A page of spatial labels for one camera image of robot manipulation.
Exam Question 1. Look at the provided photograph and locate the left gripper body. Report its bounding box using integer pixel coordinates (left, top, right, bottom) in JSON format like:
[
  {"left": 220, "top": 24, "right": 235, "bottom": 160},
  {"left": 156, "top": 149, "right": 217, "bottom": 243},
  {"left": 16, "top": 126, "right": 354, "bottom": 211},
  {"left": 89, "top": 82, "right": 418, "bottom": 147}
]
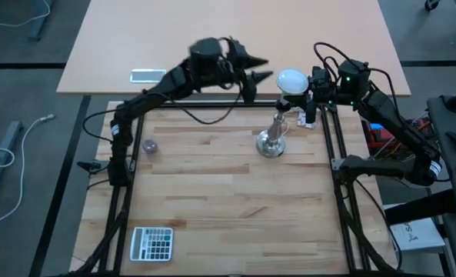
[{"left": 217, "top": 38, "right": 248, "bottom": 92}]

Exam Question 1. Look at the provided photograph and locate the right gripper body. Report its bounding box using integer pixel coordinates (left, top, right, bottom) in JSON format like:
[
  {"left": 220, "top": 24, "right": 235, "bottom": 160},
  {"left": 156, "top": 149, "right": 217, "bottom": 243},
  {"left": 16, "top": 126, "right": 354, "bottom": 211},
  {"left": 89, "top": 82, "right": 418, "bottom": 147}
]
[{"left": 305, "top": 65, "right": 341, "bottom": 125}]

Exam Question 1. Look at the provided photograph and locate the white reflector lightbulb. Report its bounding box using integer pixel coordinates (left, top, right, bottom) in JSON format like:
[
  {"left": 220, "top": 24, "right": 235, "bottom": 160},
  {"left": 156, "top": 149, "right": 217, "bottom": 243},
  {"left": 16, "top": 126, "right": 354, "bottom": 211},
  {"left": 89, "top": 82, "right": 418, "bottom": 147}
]
[{"left": 276, "top": 68, "right": 311, "bottom": 97}]

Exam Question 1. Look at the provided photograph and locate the silver table lamp base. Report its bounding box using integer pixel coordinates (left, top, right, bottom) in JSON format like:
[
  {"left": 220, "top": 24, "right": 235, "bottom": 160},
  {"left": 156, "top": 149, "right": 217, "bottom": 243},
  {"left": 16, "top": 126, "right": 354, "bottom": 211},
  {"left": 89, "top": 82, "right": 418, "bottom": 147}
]
[{"left": 255, "top": 98, "right": 292, "bottom": 159}]

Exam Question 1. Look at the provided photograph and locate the red device with blue display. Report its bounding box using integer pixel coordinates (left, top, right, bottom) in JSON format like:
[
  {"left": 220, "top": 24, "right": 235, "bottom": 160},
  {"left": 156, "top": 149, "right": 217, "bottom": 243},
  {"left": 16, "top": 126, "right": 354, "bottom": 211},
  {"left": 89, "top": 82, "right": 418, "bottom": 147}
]
[{"left": 361, "top": 115, "right": 433, "bottom": 159}]

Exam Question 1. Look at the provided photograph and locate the silver smartphone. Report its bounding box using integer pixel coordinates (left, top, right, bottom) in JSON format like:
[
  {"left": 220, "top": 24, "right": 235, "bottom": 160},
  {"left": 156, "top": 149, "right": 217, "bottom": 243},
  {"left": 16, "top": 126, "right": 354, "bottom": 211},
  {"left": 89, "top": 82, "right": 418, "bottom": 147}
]
[{"left": 130, "top": 68, "right": 168, "bottom": 85}]

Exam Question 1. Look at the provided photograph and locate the large beige desk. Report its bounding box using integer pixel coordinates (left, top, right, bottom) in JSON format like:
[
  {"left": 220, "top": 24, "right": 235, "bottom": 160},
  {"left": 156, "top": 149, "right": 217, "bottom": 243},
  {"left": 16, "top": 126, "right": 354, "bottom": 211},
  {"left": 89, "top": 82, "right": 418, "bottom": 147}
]
[{"left": 56, "top": 0, "right": 412, "bottom": 97}]

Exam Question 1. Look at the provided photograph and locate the black stand bar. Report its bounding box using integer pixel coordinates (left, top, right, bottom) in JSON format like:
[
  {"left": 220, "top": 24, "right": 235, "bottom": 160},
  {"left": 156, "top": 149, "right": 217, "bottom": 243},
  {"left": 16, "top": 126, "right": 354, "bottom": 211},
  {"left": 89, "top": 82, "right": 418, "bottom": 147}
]
[{"left": 384, "top": 188, "right": 456, "bottom": 226}]

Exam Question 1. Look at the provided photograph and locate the white printed cardboard box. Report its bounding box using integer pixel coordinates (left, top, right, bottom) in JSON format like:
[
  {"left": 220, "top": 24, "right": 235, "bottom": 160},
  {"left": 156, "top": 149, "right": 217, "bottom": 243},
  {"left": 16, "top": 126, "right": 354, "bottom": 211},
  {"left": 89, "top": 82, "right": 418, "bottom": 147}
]
[{"left": 383, "top": 203, "right": 447, "bottom": 253}]

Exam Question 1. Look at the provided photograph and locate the white desk calculator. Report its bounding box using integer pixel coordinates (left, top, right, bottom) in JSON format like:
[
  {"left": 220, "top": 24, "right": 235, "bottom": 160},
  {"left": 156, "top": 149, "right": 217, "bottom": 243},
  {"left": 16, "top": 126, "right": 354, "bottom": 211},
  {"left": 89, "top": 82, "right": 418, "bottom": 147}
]
[{"left": 129, "top": 226, "right": 175, "bottom": 263}]

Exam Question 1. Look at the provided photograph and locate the grey desk leg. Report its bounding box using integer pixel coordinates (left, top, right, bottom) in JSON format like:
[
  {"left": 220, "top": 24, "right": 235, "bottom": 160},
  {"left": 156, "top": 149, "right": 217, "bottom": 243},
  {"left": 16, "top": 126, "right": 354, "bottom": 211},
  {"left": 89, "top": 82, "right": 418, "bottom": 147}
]
[{"left": 29, "top": 0, "right": 56, "bottom": 42}]

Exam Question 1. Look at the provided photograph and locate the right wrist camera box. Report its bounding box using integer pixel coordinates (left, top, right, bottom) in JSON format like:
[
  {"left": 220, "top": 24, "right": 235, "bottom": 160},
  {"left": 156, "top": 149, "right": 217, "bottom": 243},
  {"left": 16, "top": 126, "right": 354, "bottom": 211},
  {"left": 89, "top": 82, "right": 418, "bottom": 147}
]
[{"left": 310, "top": 65, "right": 331, "bottom": 88}]

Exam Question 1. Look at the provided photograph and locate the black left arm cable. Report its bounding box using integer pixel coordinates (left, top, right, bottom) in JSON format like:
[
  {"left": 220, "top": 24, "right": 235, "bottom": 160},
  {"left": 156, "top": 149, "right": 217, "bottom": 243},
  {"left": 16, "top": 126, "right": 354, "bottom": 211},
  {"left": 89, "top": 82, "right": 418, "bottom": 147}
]
[{"left": 82, "top": 80, "right": 248, "bottom": 145}]

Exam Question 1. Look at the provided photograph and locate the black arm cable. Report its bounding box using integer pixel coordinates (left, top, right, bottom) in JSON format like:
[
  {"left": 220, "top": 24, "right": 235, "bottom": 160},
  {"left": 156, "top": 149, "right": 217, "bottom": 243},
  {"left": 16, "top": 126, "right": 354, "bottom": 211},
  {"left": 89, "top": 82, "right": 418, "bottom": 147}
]
[
  {"left": 82, "top": 80, "right": 248, "bottom": 145},
  {"left": 312, "top": 41, "right": 402, "bottom": 116}
]

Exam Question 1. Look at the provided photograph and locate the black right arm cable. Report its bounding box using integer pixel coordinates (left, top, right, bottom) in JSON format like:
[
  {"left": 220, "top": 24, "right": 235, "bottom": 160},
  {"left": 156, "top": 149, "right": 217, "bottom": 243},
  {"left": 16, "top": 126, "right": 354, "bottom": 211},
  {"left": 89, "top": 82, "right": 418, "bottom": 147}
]
[{"left": 312, "top": 41, "right": 402, "bottom": 116}]

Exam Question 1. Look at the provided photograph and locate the black power cable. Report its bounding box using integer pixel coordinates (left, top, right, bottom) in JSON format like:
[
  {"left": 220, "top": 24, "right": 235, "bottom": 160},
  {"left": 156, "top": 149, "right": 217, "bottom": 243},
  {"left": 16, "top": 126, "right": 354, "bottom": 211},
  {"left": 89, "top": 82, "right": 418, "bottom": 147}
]
[{"left": 356, "top": 179, "right": 404, "bottom": 271}]

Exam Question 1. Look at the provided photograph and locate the black aluminium table frame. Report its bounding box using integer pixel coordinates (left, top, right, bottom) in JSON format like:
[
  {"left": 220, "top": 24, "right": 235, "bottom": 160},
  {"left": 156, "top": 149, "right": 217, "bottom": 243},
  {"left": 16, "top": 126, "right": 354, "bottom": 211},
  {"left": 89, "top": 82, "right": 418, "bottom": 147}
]
[{"left": 69, "top": 94, "right": 401, "bottom": 277}]

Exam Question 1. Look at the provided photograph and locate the small black bracket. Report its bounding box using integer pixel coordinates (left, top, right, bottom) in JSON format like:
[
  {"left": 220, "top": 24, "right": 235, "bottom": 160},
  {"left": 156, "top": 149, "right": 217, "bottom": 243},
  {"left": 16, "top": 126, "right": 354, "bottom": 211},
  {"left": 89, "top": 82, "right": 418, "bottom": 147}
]
[{"left": 76, "top": 159, "right": 110, "bottom": 175}]

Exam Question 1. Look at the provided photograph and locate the thin white floor cable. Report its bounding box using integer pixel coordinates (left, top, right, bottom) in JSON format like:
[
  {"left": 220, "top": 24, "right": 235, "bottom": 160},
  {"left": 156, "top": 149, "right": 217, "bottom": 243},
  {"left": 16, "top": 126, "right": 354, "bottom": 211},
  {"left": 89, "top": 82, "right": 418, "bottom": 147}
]
[{"left": 0, "top": 0, "right": 52, "bottom": 28}]

